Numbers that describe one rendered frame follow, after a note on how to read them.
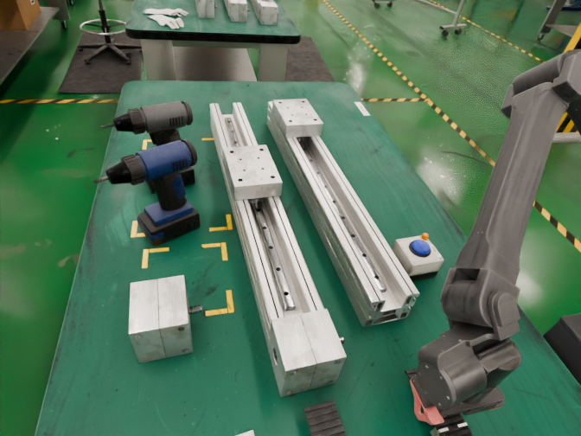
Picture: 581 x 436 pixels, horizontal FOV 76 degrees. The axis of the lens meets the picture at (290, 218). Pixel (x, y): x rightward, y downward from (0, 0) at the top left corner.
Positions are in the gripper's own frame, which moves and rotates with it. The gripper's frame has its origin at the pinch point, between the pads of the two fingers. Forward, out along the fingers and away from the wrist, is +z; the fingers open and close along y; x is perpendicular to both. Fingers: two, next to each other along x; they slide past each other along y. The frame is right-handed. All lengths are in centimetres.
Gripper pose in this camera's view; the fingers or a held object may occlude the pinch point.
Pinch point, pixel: (439, 408)
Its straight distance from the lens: 72.2
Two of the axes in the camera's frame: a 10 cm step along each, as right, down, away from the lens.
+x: 2.4, 6.7, -7.0
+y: -9.6, 0.9, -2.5
